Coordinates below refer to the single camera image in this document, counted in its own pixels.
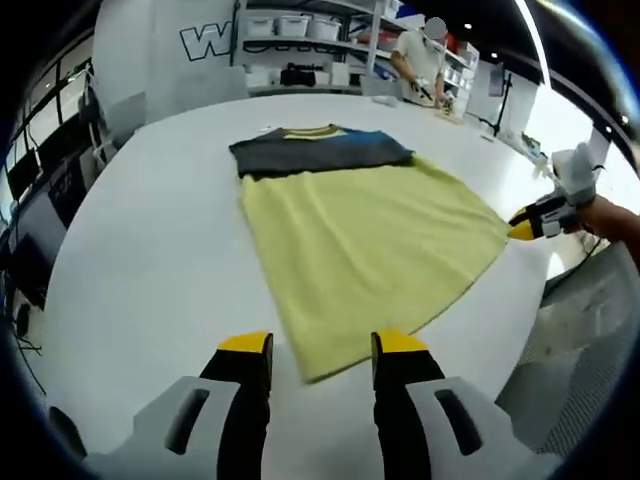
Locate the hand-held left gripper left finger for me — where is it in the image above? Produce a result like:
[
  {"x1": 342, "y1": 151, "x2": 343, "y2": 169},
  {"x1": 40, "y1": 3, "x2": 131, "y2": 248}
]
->
[{"x1": 87, "y1": 330, "x2": 275, "y2": 480}]

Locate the black tripod stand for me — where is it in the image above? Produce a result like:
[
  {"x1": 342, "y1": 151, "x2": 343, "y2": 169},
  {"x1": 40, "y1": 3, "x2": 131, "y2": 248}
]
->
[{"x1": 478, "y1": 68, "x2": 517, "y2": 140}]

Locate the grey office counter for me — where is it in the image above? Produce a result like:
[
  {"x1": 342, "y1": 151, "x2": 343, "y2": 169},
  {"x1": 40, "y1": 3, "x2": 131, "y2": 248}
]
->
[{"x1": 9, "y1": 164, "x2": 84, "y2": 311}]

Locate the black computer monitor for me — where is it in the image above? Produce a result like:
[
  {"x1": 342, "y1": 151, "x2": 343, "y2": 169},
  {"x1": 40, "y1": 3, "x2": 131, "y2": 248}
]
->
[
  {"x1": 37, "y1": 127, "x2": 77, "y2": 169},
  {"x1": 4, "y1": 146, "x2": 42, "y2": 202}
]

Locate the black bag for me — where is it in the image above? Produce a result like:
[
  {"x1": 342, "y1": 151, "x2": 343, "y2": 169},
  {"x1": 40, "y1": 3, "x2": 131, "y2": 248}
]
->
[{"x1": 280, "y1": 69, "x2": 318, "y2": 88}]

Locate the white office chair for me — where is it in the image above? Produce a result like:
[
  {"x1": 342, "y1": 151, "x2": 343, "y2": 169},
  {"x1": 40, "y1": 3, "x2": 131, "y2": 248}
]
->
[{"x1": 81, "y1": 63, "x2": 122, "y2": 167}]

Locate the grey mesh chair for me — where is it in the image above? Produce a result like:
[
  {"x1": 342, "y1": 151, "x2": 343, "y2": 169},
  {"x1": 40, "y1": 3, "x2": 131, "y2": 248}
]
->
[{"x1": 494, "y1": 244, "x2": 640, "y2": 454}]

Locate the grey metal shelving unit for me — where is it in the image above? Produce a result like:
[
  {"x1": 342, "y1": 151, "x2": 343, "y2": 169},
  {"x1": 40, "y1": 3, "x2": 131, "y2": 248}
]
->
[{"x1": 231, "y1": 0, "x2": 402, "y2": 97}]

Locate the yellow colour-block garment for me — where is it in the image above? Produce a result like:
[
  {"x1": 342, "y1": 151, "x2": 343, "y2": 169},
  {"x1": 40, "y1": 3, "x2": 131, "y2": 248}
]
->
[{"x1": 228, "y1": 123, "x2": 512, "y2": 385}]

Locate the black round object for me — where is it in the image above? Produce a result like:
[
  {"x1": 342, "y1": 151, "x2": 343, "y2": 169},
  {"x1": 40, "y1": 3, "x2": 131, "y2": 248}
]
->
[{"x1": 46, "y1": 405, "x2": 89, "y2": 462}]

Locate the white storage bin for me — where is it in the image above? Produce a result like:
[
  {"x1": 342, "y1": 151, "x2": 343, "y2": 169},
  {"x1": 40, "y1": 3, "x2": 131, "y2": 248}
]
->
[
  {"x1": 277, "y1": 14, "x2": 312, "y2": 39},
  {"x1": 309, "y1": 16, "x2": 344, "y2": 42},
  {"x1": 244, "y1": 16, "x2": 277, "y2": 39}
]

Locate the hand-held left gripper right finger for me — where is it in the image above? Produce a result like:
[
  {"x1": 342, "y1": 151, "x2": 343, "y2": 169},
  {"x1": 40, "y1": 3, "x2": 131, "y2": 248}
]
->
[{"x1": 370, "y1": 329, "x2": 516, "y2": 480}]

